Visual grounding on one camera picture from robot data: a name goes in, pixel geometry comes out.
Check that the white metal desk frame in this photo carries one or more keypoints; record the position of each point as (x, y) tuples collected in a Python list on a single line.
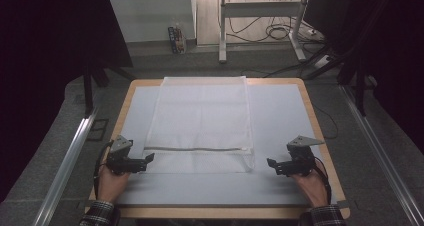
[(261, 9)]

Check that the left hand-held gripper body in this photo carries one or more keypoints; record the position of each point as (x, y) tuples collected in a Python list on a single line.
[(124, 162)]

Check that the black metal stand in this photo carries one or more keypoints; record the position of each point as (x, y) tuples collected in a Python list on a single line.
[(359, 92), (88, 92)]

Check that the dark curtain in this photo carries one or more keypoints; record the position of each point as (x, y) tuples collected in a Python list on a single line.
[(396, 52), (50, 52)]

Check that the aluminium floor rail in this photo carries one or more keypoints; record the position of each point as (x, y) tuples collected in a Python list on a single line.
[(383, 159), (63, 172)]

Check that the white power strip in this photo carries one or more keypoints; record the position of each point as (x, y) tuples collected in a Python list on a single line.
[(322, 61)]

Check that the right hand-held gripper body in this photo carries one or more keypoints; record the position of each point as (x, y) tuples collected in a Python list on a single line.
[(300, 161)]

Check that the white mesh zipper bag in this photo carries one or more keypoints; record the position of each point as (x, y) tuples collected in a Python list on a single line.
[(200, 119)]

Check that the person's left hand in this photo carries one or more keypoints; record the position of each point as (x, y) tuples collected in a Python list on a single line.
[(111, 184)]

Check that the colourful packet with bottle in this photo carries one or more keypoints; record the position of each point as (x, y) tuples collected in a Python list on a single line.
[(176, 37)]

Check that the person's right hand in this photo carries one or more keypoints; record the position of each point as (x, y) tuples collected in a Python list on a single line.
[(311, 187)]

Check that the white table mat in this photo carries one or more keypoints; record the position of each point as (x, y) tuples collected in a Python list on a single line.
[(283, 112)]

